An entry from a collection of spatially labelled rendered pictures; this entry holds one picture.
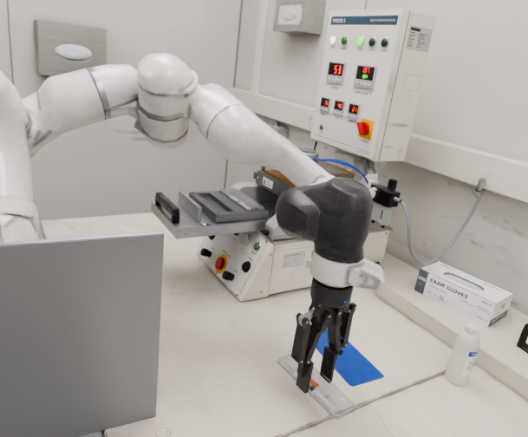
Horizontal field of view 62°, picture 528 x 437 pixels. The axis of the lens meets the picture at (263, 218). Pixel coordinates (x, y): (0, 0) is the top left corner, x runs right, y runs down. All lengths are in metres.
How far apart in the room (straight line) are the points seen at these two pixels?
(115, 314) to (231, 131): 0.40
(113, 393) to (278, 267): 0.61
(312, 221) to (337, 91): 0.80
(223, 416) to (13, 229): 0.51
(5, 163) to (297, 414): 0.72
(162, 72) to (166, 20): 1.77
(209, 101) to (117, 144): 1.76
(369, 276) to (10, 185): 0.65
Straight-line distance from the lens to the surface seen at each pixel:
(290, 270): 1.31
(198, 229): 1.17
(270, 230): 1.23
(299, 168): 0.92
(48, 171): 2.65
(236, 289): 1.29
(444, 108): 1.65
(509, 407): 1.18
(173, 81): 0.92
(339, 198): 0.74
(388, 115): 1.37
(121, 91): 1.00
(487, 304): 1.35
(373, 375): 1.11
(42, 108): 1.03
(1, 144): 0.93
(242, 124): 0.90
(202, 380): 1.01
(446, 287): 1.39
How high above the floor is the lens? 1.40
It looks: 20 degrees down
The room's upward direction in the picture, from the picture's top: 7 degrees clockwise
